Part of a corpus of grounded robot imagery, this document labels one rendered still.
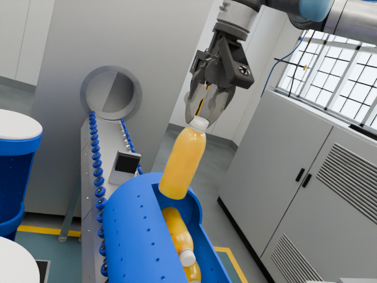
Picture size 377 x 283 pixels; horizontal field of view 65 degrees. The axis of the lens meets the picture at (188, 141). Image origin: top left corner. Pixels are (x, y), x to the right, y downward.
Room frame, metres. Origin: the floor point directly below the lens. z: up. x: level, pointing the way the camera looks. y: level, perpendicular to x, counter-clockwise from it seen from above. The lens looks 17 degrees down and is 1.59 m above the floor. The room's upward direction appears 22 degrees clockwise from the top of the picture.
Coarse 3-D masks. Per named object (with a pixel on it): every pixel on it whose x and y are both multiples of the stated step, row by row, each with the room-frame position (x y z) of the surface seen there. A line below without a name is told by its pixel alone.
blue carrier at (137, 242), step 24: (120, 192) 0.70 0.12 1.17; (144, 192) 0.67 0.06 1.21; (192, 192) 0.77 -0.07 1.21; (120, 216) 0.62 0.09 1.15; (144, 216) 0.59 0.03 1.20; (192, 216) 0.83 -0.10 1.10; (120, 240) 0.55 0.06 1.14; (144, 240) 0.52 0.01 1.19; (168, 240) 0.51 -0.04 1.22; (120, 264) 0.50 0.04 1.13; (144, 264) 0.47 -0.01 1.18; (168, 264) 0.46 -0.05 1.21; (216, 264) 0.66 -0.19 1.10
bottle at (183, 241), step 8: (168, 208) 0.78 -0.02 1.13; (176, 208) 0.80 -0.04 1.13; (168, 216) 0.75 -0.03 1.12; (176, 216) 0.75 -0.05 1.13; (168, 224) 0.72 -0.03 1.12; (176, 224) 0.72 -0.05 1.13; (184, 224) 0.74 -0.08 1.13; (176, 232) 0.69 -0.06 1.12; (184, 232) 0.69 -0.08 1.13; (176, 240) 0.67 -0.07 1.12; (184, 240) 0.67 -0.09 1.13; (192, 240) 0.69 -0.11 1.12; (176, 248) 0.65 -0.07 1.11; (184, 248) 0.65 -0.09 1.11; (192, 248) 0.67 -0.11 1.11
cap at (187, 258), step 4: (184, 252) 0.64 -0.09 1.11; (188, 252) 0.64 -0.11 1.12; (180, 256) 0.64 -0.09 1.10; (184, 256) 0.63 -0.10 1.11; (188, 256) 0.63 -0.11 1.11; (192, 256) 0.63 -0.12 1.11; (180, 260) 0.63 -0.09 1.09; (184, 260) 0.63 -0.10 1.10; (188, 260) 0.63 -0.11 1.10; (192, 260) 0.64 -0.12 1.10; (184, 264) 0.63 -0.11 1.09; (188, 264) 0.63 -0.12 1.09
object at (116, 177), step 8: (120, 152) 1.14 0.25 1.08; (128, 152) 1.17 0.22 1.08; (120, 160) 1.13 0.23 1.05; (128, 160) 1.14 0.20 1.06; (136, 160) 1.16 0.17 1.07; (112, 168) 1.14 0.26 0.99; (120, 168) 1.13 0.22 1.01; (128, 168) 1.15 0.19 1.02; (136, 168) 1.16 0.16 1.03; (112, 176) 1.14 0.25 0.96; (120, 176) 1.15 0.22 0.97; (128, 176) 1.17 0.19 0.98; (120, 184) 1.16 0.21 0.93
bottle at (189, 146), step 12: (192, 132) 0.61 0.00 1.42; (204, 132) 0.62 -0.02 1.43; (180, 144) 0.60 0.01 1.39; (192, 144) 0.60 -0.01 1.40; (204, 144) 0.62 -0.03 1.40; (180, 156) 0.60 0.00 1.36; (192, 156) 0.60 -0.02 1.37; (168, 168) 0.61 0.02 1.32; (180, 168) 0.59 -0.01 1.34; (192, 168) 0.60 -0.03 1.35; (168, 180) 0.60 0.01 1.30; (180, 180) 0.60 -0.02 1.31; (168, 192) 0.59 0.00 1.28; (180, 192) 0.60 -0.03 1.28
